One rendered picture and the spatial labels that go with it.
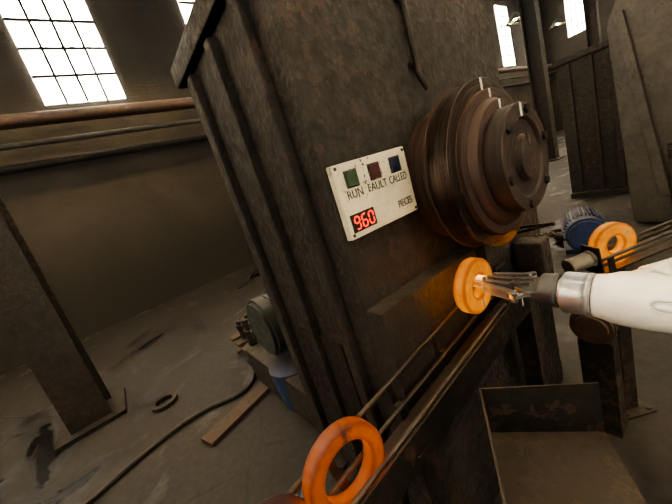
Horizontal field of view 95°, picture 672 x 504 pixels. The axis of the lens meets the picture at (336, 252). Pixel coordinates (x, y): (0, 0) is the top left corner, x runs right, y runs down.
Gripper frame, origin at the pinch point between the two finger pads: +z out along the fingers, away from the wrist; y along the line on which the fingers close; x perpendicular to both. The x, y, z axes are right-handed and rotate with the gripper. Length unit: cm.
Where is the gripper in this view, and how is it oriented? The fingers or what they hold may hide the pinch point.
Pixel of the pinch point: (473, 280)
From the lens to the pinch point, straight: 92.3
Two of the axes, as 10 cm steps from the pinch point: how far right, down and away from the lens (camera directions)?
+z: -6.1, -0.5, 7.9
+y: 7.5, -3.7, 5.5
